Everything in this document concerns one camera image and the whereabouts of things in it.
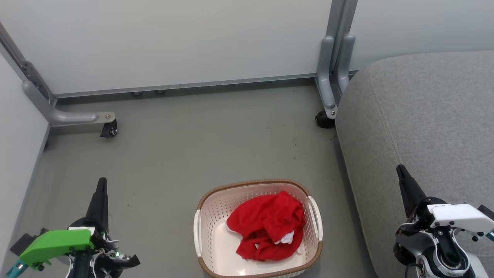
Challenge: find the grey partition foot tubular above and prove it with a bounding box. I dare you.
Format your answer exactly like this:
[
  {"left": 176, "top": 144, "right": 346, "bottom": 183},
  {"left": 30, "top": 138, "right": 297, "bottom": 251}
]
[
  {"left": 316, "top": 36, "right": 337, "bottom": 119},
  {"left": 338, "top": 34, "right": 356, "bottom": 94}
]

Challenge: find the red garment wide white hem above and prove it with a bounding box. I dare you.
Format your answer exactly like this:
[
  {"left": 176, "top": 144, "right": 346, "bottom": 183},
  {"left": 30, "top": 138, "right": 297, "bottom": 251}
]
[{"left": 226, "top": 191, "right": 306, "bottom": 243}]

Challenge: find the teal left cable connector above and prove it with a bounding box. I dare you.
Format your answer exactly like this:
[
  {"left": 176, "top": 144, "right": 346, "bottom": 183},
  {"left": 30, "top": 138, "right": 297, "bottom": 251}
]
[{"left": 5, "top": 261, "right": 28, "bottom": 278}]

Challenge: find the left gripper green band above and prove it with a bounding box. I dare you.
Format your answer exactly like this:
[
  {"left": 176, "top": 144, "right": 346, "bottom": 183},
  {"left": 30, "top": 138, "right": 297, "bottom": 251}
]
[{"left": 19, "top": 178, "right": 140, "bottom": 278}]

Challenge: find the grey partition bottom rail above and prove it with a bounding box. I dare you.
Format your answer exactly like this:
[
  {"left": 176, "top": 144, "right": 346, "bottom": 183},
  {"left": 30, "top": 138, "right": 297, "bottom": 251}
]
[{"left": 54, "top": 72, "right": 318, "bottom": 99}]

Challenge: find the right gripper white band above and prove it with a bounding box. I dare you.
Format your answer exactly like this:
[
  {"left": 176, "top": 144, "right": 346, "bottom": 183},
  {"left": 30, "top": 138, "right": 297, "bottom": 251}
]
[{"left": 396, "top": 164, "right": 494, "bottom": 237}]

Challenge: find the cream perforated laundry basket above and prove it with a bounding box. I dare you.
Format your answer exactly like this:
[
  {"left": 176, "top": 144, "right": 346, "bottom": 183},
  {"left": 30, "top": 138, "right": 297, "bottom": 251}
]
[{"left": 193, "top": 179, "right": 323, "bottom": 278}]

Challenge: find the grey fabric sofa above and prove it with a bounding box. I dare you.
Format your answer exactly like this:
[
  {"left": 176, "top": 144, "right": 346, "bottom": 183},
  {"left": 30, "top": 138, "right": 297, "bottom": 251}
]
[{"left": 335, "top": 50, "right": 494, "bottom": 278}]

